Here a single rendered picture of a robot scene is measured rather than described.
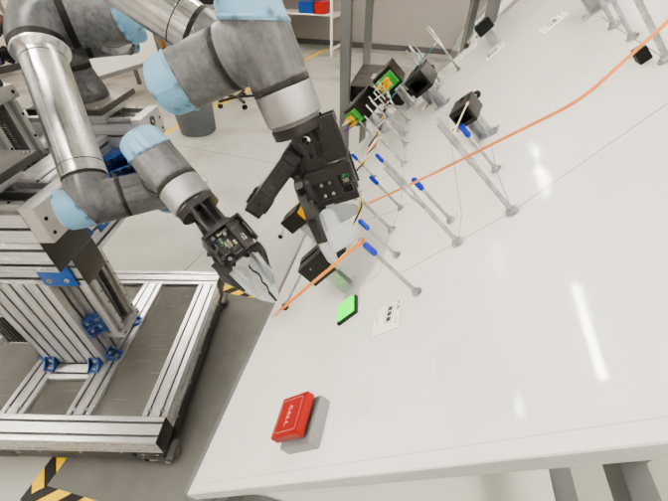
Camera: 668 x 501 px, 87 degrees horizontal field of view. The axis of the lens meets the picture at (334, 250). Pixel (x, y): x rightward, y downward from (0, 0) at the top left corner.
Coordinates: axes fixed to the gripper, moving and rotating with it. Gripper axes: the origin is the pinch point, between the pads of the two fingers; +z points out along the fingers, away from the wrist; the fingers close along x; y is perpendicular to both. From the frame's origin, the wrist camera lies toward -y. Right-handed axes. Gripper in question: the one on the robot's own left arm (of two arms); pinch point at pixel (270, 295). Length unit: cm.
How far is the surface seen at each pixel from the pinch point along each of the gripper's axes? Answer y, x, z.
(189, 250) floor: -181, 8, -59
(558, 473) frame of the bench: 6, 17, 58
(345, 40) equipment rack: -30, 80, -50
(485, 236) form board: 29.6, 18.8, 11.2
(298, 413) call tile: 19.8, -9.4, 12.3
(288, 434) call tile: 20.1, -11.7, 13.1
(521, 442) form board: 40.8, -0.2, 19.0
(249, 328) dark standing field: -131, 1, 5
